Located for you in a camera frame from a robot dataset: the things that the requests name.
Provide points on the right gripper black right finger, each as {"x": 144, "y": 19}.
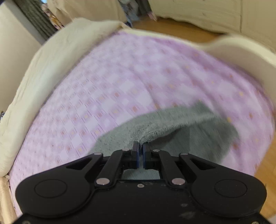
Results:
{"x": 175, "y": 170}

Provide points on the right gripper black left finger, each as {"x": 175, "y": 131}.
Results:
{"x": 101, "y": 170}

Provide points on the grey-green pants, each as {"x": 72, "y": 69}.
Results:
{"x": 193, "y": 129}

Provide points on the pink checkered bed sheet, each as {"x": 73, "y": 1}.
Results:
{"x": 127, "y": 75}

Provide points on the cream duvet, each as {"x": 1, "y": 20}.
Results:
{"x": 46, "y": 69}

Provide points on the cream bed footboard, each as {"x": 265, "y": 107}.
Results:
{"x": 251, "y": 56}

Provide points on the cream wardrobe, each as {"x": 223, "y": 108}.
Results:
{"x": 253, "y": 19}

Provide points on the dark grey curtain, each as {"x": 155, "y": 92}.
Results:
{"x": 32, "y": 10}

